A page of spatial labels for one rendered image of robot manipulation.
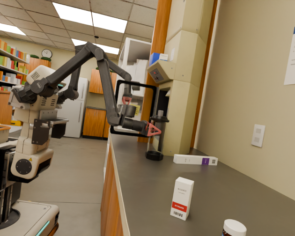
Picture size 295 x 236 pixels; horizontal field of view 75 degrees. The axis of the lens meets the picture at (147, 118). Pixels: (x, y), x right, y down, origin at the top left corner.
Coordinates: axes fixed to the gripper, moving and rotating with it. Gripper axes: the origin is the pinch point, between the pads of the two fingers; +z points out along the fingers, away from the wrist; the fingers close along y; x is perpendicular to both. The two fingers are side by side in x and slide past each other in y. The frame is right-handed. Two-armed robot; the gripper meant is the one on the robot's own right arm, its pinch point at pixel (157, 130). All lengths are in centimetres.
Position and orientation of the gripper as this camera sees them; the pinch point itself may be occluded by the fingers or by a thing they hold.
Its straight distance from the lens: 107.5
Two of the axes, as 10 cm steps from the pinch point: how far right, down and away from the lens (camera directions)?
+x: -2.5, 9.7, 0.6
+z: 9.5, 2.3, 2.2
